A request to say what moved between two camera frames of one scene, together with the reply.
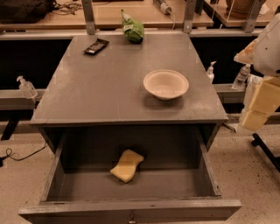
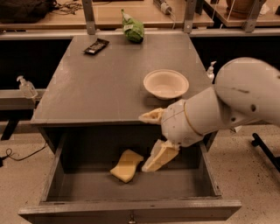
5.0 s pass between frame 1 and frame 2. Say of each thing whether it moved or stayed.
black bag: stayed
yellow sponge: stayed
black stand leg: stayed
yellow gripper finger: moved
